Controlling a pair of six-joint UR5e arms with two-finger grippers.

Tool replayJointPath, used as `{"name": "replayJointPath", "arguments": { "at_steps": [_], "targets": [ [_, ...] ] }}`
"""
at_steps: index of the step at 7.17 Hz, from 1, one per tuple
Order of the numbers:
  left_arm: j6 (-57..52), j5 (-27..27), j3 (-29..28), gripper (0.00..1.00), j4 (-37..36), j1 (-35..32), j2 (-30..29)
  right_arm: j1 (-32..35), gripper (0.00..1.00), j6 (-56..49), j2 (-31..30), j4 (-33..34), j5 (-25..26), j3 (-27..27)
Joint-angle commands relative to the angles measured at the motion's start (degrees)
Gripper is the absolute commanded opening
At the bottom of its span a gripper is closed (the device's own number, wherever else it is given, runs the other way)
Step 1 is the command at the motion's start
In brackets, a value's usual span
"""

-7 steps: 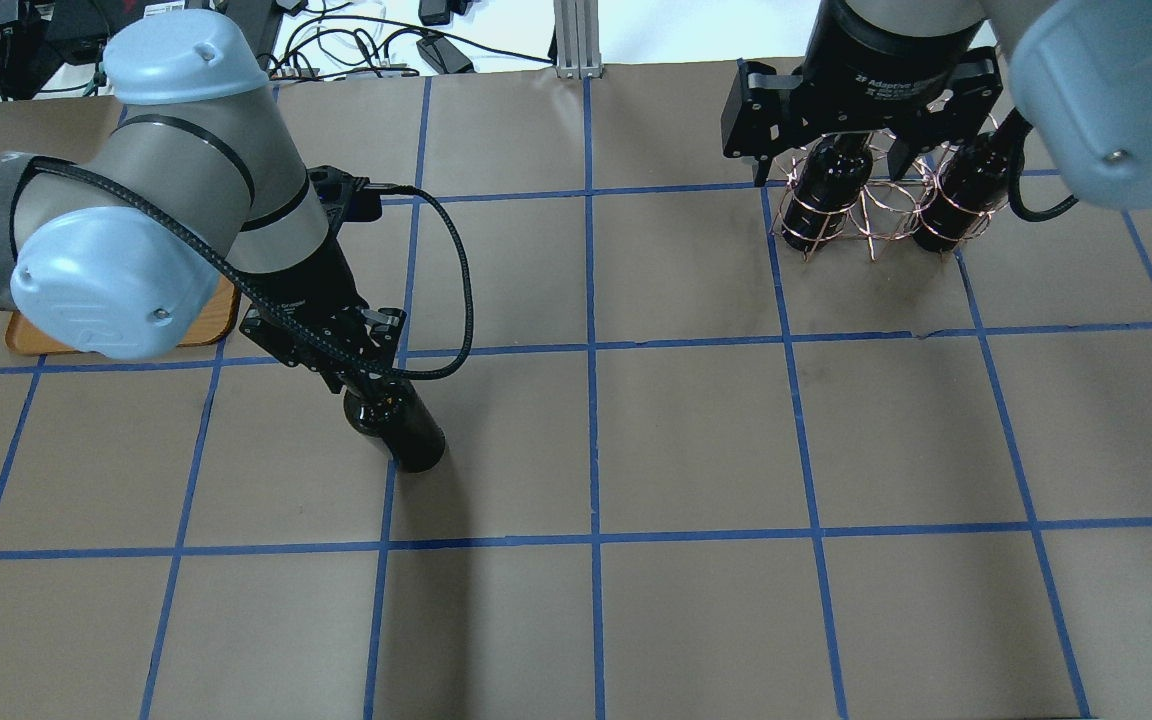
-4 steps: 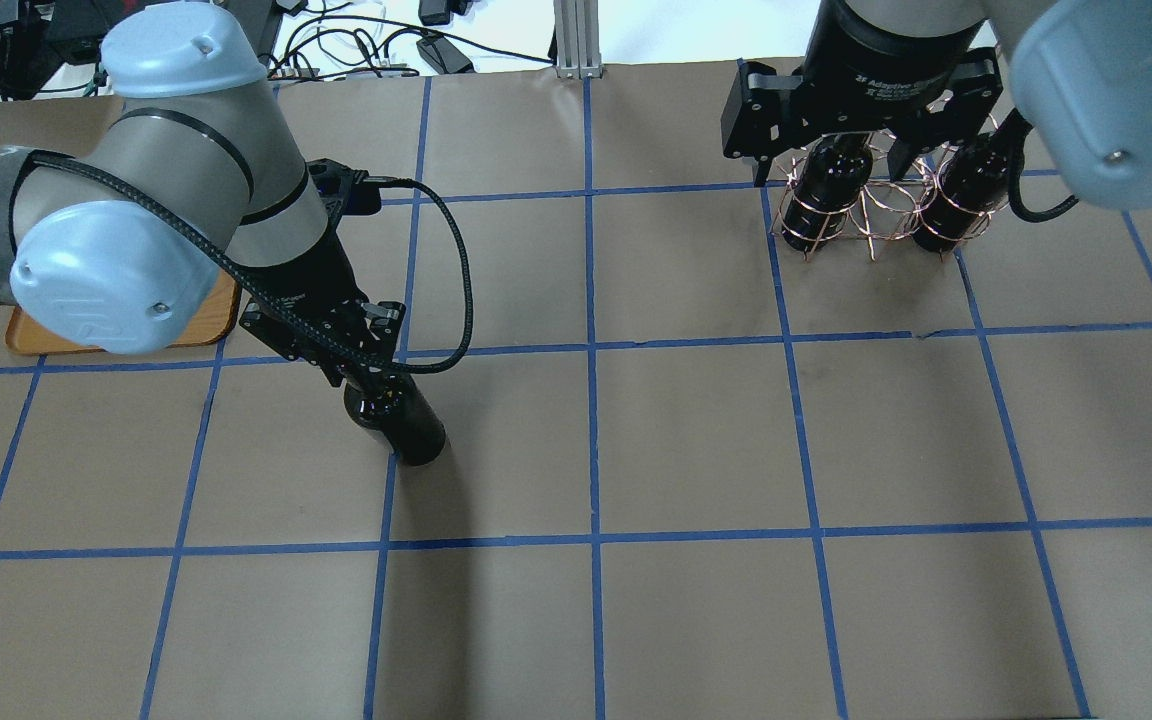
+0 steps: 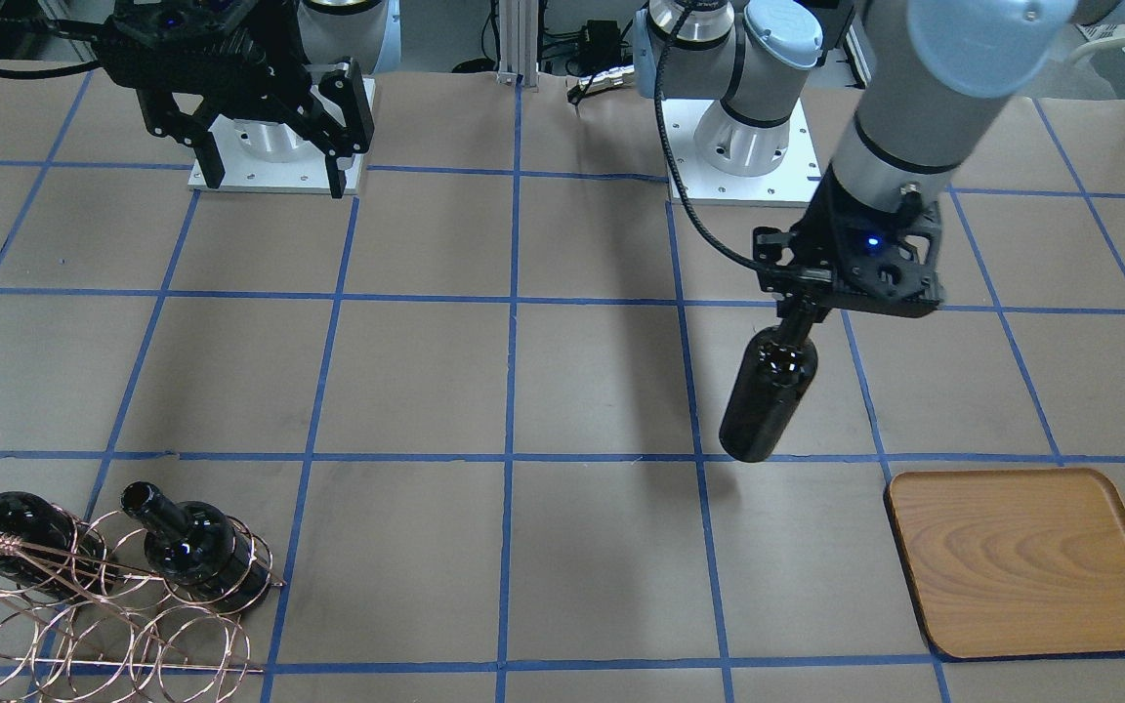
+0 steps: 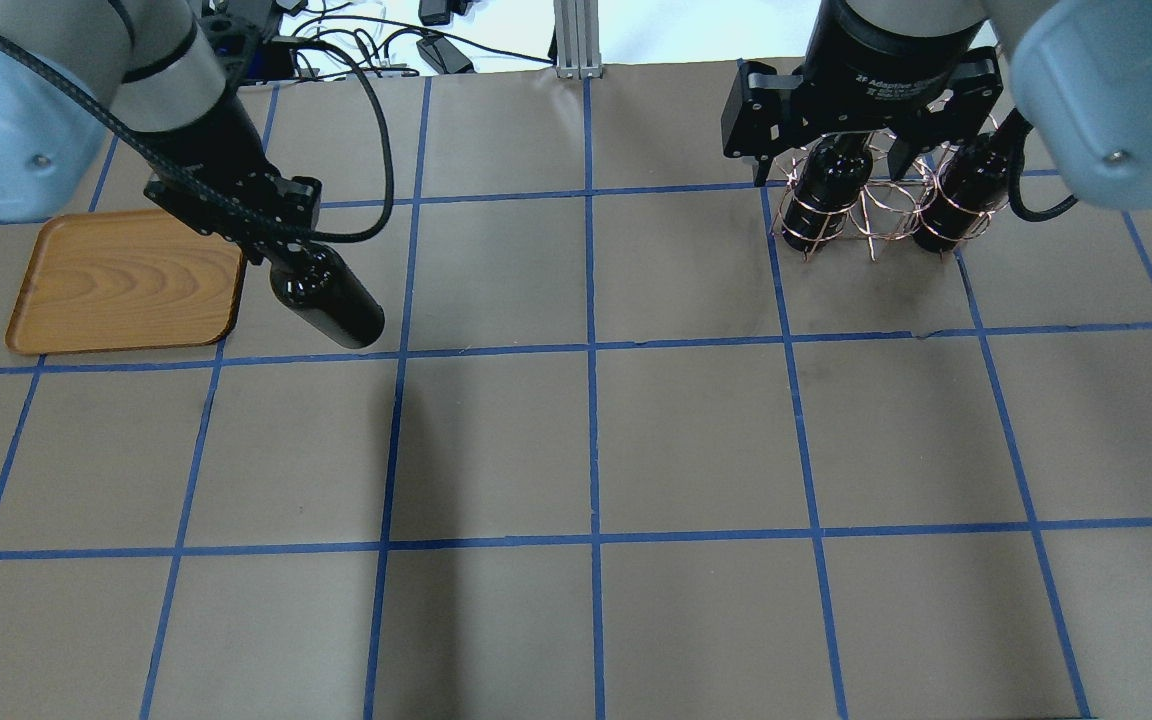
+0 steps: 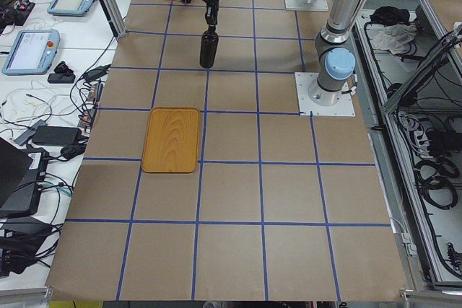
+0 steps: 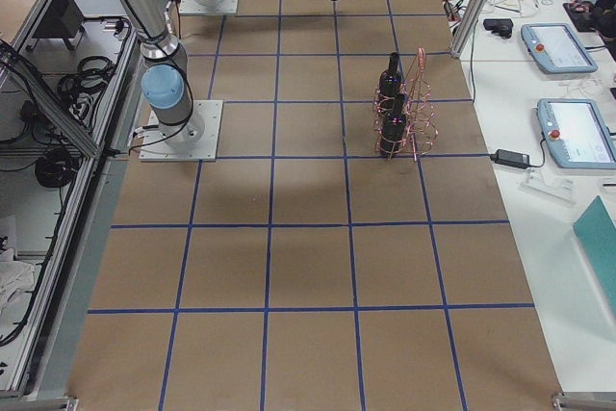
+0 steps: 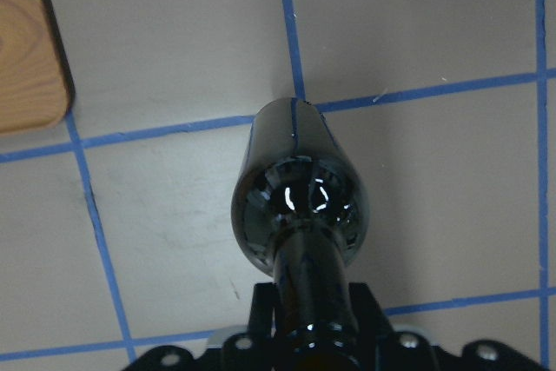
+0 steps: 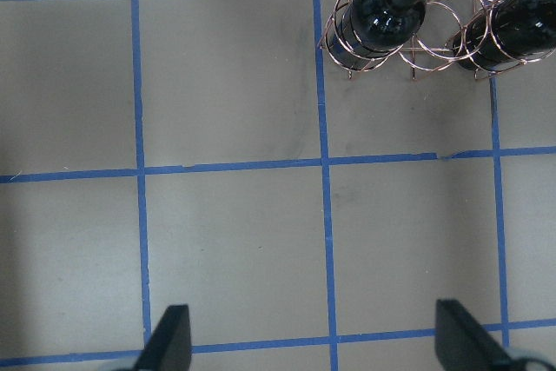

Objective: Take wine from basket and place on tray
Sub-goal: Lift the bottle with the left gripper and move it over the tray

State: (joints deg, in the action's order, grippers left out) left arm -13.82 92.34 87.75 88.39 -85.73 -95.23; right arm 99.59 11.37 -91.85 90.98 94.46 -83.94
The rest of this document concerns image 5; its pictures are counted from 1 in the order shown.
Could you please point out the black power adapter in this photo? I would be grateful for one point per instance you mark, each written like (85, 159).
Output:
(56, 135)

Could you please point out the black laptop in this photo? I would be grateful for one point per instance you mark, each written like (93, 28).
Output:
(22, 171)

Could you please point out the teach pendant tablet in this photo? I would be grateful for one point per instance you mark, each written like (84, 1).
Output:
(32, 52)
(70, 8)

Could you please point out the wooden tray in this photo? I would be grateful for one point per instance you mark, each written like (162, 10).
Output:
(171, 142)

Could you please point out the white cloth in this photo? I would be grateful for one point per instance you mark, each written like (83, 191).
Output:
(396, 38)

